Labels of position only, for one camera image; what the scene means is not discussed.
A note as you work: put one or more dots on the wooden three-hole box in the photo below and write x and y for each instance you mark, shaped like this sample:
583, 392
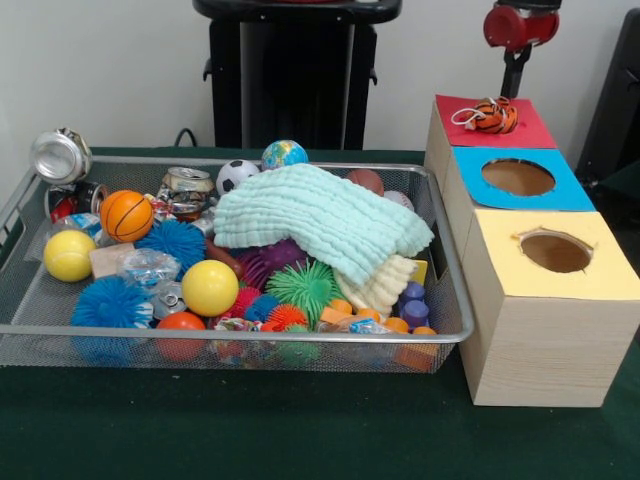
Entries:
540, 350

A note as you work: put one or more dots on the green spiky ball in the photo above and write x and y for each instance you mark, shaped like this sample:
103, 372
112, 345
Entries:
300, 287

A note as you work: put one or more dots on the mint green cloth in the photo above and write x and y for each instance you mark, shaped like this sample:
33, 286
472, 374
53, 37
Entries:
320, 215

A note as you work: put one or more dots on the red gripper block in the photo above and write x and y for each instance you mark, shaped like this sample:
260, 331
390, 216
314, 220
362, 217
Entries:
520, 27

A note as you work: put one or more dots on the shallow clear mesh bin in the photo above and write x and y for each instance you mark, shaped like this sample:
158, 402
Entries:
250, 350

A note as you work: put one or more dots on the dark green table cloth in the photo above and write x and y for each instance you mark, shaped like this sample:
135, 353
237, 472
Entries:
300, 430

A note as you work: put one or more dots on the black upright stand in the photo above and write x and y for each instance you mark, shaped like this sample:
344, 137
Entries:
615, 100

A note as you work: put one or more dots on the yellow tennis ball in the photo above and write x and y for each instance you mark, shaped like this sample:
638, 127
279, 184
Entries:
70, 256

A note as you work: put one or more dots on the orange basketball toy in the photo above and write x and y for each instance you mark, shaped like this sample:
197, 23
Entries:
126, 216

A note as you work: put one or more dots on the smooth yellow ball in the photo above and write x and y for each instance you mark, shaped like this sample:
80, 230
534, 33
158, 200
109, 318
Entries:
210, 288

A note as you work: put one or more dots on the cream waffle cloth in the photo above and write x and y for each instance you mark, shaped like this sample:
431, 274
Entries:
385, 285

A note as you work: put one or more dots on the blue spiky ball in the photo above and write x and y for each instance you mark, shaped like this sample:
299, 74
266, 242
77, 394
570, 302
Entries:
112, 302
172, 240

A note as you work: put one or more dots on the orange striped tiger plush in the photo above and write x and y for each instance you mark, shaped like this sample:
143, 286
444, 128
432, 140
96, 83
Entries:
495, 117

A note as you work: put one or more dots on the crushed silver drink can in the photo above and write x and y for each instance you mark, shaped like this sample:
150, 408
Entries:
60, 157

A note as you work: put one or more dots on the globe print ball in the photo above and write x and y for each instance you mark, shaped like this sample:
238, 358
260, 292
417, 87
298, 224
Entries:
285, 154

